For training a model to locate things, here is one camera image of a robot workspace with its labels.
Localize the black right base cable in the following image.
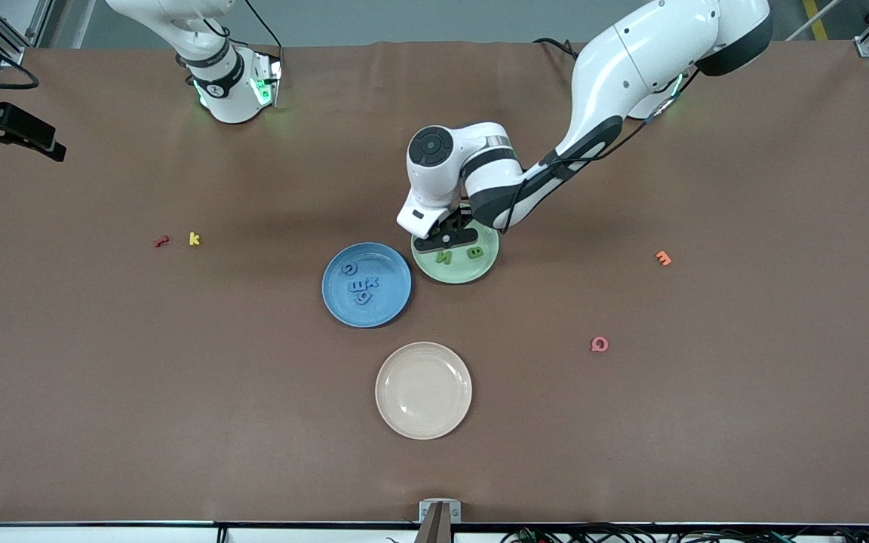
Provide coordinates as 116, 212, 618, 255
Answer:
242, 0, 284, 69

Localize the blue plate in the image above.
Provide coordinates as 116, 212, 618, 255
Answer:
321, 241, 413, 329

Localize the white table edge rail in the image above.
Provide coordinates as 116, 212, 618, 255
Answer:
0, 523, 869, 543

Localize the black left base cable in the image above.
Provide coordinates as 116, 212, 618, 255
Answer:
533, 36, 579, 61

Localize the brown table cover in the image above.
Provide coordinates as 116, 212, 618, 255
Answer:
0, 39, 869, 525

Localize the brown camera post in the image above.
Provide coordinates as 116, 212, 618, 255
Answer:
412, 504, 455, 543

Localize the black base cable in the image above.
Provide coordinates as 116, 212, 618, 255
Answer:
533, 36, 579, 61
242, 0, 284, 69

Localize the beige plate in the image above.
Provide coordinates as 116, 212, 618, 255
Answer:
375, 342, 473, 440

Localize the tangled cable bundle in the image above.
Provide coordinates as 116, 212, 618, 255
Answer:
501, 523, 869, 543

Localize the grey metal bracket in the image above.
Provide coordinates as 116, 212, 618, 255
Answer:
419, 499, 462, 523

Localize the green plate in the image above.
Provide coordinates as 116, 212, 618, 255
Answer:
410, 202, 500, 285

